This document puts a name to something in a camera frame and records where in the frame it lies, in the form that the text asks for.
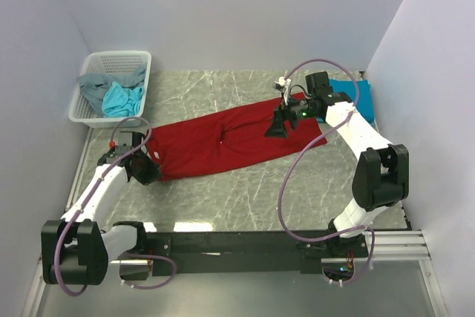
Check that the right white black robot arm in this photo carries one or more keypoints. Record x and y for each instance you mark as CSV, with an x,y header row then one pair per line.
x,y
381,178

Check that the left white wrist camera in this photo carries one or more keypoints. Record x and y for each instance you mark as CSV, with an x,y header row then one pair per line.
x,y
117,149

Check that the white plastic laundry basket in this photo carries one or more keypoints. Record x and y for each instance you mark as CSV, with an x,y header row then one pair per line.
x,y
108,62

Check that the red t shirt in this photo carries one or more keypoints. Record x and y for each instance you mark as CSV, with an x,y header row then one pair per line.
x,y
224,141

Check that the black base crossbar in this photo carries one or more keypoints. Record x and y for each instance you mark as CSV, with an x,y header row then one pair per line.
x,y
165,253

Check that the light blue t shirt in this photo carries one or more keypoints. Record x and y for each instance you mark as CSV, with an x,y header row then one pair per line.
x,y
122,102

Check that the folded teal t shirt stack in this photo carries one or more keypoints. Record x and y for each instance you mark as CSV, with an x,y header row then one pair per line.
x,y
365,103

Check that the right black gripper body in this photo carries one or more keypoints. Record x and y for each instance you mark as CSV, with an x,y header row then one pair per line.
x,y
294,111

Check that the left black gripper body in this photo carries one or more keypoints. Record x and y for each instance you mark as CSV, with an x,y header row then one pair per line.
x,y
148,169

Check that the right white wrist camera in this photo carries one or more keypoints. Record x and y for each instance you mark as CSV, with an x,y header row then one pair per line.
x,y
283,85

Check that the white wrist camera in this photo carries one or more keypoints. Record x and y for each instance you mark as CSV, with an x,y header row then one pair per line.
x,y
283,85
117,149

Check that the grey blue t shirt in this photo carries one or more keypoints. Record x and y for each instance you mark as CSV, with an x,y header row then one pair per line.
x,y
94,86

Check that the aluminium rail frame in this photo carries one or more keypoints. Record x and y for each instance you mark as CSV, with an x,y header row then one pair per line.
x,y
389,245

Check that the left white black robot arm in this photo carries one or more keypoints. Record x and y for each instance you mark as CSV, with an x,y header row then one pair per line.
x,y
74,249

